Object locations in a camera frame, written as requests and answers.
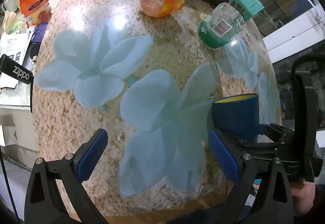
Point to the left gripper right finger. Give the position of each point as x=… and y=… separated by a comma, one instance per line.
x=273, y=202

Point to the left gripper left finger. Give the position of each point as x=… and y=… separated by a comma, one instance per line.
x=43, y=202

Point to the dark blue cup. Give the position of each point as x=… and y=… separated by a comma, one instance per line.
x=238, y=116

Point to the clear green glass cup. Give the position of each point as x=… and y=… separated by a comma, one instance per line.
x=218, y=28

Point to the right hand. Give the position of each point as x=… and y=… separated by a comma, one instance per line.
x=303, y=194

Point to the black zippo box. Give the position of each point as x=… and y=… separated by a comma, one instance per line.
x=15, y=70

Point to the orange plastic bag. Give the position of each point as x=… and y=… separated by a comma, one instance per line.
x=35, y=11

